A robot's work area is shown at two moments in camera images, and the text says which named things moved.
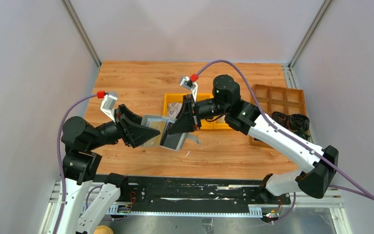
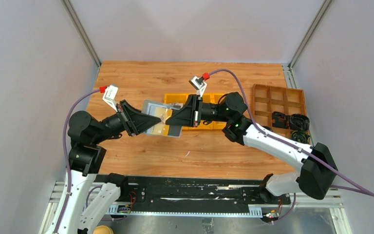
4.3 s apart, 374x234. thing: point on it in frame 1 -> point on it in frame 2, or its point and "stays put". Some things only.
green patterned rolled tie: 303,133 stays put
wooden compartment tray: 288,101 stays put
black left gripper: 131,126 -> 134,120
